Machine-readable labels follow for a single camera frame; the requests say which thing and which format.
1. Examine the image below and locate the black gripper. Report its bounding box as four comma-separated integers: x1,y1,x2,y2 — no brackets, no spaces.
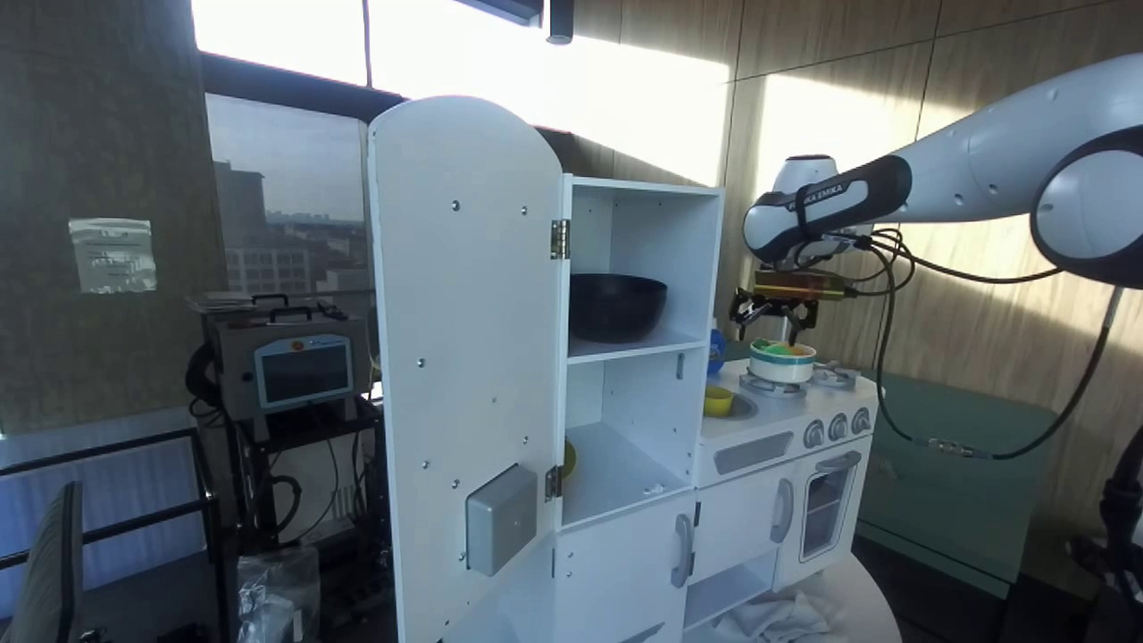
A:
732,266,852,351

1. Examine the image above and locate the black bowl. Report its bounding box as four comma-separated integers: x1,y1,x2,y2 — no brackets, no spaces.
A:
568,272,671,347

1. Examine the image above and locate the white toy kitchen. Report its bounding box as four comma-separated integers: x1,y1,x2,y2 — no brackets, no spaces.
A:
364,91,889,643

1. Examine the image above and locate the green cabinet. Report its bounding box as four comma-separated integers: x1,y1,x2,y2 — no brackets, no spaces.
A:
852,370,1064,598

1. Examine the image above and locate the white crumpled cloth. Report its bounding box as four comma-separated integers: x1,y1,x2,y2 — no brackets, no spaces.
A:
721,588,842,643

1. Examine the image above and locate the grey box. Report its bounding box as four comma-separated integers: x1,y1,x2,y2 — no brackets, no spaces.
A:
460,460,542,579

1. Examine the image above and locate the grey device with screen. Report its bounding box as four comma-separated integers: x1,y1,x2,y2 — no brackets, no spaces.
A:
200,300,370,420

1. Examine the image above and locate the black equipment cart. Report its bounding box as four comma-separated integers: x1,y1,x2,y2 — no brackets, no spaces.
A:
184,342,390,643

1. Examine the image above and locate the clear plastic bag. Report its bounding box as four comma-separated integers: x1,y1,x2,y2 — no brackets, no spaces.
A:
232,544,326,643

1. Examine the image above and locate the taped paper sheet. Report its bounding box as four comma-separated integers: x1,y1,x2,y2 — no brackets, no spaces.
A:
63,213,159,296

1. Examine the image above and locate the mesh window shade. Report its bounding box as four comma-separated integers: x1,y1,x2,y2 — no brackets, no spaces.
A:
0,0,232,434

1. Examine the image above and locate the black metal railing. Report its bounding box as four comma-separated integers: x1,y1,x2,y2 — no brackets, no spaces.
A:
0,426,211,571

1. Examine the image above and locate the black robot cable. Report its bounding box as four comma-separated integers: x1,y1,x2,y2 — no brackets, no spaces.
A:
850,228,1129,463

